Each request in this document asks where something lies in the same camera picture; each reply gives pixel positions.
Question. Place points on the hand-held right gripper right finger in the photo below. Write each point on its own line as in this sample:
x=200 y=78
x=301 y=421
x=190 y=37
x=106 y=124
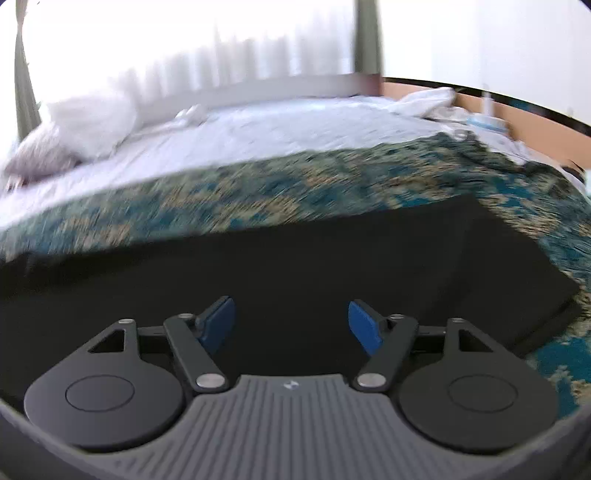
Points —
x=364 y=327

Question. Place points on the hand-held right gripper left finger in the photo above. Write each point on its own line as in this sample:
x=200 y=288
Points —
x=218 y=323

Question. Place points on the black pants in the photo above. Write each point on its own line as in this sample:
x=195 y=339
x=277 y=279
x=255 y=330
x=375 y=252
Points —
x=295 y=267

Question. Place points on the teal patterned blanket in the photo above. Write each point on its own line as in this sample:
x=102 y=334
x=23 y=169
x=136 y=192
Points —
x=277 y=184

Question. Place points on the white bed sheet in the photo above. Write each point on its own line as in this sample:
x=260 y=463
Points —
x=277 y=134

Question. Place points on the rolled white cloth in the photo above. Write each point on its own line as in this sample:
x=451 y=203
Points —
x=191 y=115

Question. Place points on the crumpled white cloth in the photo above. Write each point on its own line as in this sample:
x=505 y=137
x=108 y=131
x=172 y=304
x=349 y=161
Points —
x=425 y=104

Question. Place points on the blue and white packet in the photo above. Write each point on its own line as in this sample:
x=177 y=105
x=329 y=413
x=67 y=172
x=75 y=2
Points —
x=485 y=123

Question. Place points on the white pillow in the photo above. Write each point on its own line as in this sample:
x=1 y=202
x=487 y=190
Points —
x=87 y=121

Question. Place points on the pink floral pillow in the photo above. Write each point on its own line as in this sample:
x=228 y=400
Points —
x=37 y=157

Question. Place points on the orange wooden side board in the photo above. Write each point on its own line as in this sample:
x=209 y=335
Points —
x=521 y=121

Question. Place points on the sheer white curtain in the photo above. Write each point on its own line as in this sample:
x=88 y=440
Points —
x=194 y=50

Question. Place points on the green curtain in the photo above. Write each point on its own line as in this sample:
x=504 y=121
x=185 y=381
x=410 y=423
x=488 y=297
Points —
x=368 y=37
x=24 y=92

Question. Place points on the grey bed frame board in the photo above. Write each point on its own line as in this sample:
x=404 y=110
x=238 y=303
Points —
x=277 y=88

